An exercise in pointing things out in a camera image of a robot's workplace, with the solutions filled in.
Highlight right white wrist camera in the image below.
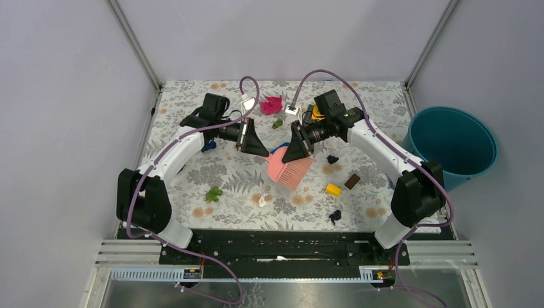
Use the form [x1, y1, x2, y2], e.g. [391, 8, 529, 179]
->
[285, 105, 302, 117]

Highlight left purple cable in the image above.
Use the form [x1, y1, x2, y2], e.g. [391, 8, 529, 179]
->
[125, 76, 260, 305]

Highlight black paper scrap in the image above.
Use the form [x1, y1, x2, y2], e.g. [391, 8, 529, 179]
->
[328, 210, 342, 226]
[327, 155, 339, 164]

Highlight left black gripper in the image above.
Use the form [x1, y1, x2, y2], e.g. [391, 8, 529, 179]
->
[216, 117, 269, 157]

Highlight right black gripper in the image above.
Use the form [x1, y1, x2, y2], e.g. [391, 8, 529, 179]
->
[283, 117, 331, 164]

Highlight yellow lego house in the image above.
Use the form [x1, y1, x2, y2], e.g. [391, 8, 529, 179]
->
[310, 105, 325, 121]

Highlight black paper scrap front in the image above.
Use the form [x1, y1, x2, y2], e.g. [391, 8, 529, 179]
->
[328, 210, 342, 226]

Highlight purple cable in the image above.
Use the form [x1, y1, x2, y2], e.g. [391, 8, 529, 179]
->
[290, 69, 455, 308]
[125, 76, 260, 305]

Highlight dark blue paper scrap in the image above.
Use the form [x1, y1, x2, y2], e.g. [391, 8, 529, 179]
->
[201, 140, 217, 153]

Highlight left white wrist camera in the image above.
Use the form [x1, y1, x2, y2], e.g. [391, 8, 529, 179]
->
[241, 94, 255, 114]

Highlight teal plastic bucket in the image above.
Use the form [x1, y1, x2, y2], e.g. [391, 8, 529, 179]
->
[402, 107, 499, 192]

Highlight grey lego baseplate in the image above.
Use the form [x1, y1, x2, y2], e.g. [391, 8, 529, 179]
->
[302, 104, 314, 126]

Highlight brown block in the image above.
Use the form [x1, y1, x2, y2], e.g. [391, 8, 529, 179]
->
[344, 174, 361, 190]

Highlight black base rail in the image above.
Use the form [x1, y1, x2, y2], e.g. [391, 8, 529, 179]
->
[158, 229, 411, 282]

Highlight blue dustpan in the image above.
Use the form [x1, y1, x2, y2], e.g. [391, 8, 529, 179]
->
[269, 142, 290, 155]

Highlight white paper scrap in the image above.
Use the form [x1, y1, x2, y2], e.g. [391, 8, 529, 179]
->
[258, 194, 268, 208]

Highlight black paper scrap right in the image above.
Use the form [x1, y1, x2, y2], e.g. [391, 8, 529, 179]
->
[327, 155, 339, 164]

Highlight yellow block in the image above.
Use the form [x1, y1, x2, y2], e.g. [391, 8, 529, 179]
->
[325, 184, 342, 197]

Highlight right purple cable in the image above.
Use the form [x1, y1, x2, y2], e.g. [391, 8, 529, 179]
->
[290, 69, 455, 308]

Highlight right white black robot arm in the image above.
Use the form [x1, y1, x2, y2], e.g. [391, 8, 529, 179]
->
[282, 90, 446, 264]

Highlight large magenta paper scrap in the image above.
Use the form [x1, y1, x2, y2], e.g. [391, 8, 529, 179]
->
[259, 96, 283, 116]

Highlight green paper scrap front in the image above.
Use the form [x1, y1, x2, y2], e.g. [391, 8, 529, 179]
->
[205, 186, 223, 202]

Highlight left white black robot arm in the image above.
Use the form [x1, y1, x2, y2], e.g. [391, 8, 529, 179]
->
[116, 93, 269, 264]

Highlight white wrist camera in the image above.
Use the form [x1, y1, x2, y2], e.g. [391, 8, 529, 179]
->
[285, 105, 302, 117]
[241, 94, 255, 114]

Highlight pink hand broom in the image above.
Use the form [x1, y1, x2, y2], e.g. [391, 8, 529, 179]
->
[265, 147, 313, 191]

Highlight small green paper scrap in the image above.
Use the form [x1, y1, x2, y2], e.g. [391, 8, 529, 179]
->
[272, 119, 283, 129]

